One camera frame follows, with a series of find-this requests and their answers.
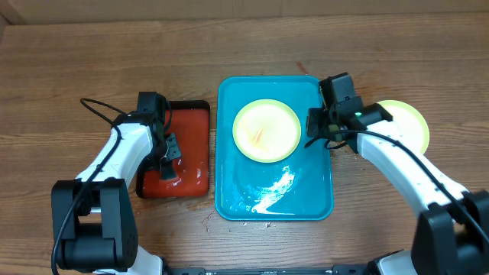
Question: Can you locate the yellow plate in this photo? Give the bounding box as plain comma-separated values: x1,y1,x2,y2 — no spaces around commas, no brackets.
232,99,301,163
378,100,430,154

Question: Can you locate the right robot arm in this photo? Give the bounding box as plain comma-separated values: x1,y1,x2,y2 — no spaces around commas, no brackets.
306,99,488,274

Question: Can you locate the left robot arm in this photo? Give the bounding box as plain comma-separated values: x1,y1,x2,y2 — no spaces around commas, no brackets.
51,112,167,274

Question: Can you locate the black tray with red liquid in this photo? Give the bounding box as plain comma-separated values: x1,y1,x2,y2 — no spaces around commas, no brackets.
135,100,210,199

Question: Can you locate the teal plastic serving tray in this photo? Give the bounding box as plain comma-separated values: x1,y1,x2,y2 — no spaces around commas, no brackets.
215,76,334,221

